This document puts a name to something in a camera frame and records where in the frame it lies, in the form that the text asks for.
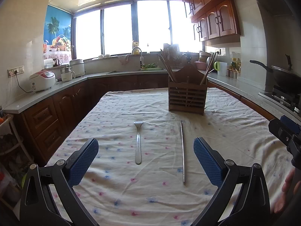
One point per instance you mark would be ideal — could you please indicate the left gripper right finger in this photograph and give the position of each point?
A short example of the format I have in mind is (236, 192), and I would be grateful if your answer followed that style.
(241, 197)

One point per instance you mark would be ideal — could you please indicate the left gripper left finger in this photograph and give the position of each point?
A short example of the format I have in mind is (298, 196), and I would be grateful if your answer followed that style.
(48, 197)

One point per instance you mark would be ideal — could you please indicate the long steel chopstick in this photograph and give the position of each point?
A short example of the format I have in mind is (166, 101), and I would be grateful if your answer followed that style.
(183, 154)

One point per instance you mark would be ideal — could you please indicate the bamboo chopstick group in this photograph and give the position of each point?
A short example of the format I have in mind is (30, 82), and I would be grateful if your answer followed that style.
(170, 66)

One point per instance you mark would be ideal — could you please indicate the person's right hand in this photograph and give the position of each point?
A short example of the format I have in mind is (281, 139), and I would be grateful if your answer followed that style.
(280, 204)

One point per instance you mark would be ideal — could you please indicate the oil bottles group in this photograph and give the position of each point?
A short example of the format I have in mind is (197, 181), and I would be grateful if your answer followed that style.
(236, 64)

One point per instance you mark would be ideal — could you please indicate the pink basin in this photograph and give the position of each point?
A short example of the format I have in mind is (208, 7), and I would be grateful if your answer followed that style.
(201, 65)

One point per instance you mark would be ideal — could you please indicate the wooden utensil holder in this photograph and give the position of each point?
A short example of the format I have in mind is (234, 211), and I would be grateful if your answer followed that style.
(187, 90)

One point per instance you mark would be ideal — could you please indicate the floral white tablecloth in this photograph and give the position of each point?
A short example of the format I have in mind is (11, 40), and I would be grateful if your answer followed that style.
(117, 191)

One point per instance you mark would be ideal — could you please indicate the silver fork on left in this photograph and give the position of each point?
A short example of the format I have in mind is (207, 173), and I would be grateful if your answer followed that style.
(138, 156)

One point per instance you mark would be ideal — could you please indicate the white red rice cooker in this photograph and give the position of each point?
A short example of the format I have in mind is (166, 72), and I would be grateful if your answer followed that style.
(42, 80)

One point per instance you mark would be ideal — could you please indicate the dish drying rack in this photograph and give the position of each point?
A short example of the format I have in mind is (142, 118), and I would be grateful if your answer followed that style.
(174, 56)

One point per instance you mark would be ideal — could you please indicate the small white blender pot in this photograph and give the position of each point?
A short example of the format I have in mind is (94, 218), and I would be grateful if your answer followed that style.
(67, 74)

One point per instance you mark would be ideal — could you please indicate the upper wooden cabinets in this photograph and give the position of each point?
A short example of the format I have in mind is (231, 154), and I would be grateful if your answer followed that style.
(214, 21)

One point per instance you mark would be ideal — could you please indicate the white electric cooker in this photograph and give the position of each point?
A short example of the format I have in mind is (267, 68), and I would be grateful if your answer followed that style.
(78, 67)

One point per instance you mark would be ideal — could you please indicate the green vegetables basket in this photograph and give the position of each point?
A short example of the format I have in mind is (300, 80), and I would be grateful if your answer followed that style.
(150, 67)

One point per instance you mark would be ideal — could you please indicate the curved sink faucet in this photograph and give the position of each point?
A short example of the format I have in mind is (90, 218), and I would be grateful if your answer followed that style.
(138, 51)

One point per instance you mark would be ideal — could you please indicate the tropical fruit window poster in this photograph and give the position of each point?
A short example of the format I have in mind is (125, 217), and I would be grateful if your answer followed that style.
(57, 35)

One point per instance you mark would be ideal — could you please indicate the black wok with handle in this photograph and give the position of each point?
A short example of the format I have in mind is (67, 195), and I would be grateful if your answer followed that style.
(286, 79)

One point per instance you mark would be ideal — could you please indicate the green handled white jug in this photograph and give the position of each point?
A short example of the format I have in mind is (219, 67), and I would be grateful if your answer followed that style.
(221, 68)

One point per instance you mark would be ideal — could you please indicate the wall power outlet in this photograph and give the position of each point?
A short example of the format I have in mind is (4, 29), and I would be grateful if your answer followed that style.
(15, 71)

